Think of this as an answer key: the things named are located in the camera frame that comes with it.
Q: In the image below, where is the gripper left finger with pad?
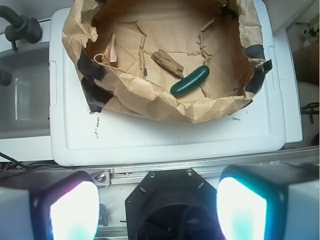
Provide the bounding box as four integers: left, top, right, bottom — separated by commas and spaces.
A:
0, 170, 100, 240

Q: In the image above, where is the brown paper bag nest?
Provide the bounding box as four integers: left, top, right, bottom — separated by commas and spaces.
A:
62, 0, 272, 124

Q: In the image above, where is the gripper right finger with pad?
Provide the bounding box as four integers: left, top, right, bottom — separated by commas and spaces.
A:
216, 163, 320, 240

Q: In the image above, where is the green toy cucumber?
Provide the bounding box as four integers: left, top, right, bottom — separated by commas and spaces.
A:
170, 65, 210, 98

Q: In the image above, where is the aluminium extrusion rail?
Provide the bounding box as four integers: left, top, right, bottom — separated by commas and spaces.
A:
0, 146, 320, 187

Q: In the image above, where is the white sink basin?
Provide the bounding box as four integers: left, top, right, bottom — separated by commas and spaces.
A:
0, 42, 53, 162

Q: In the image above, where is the beige wooden spoon toy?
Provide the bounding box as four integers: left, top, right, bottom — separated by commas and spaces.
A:
93, 34, 118, 68

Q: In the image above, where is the brown wood piece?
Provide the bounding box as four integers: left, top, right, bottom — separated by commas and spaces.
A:
151, 49, 184, 78

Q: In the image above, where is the black octagonal mount plate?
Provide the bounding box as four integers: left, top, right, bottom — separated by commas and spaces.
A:
125, 168, 224, 240

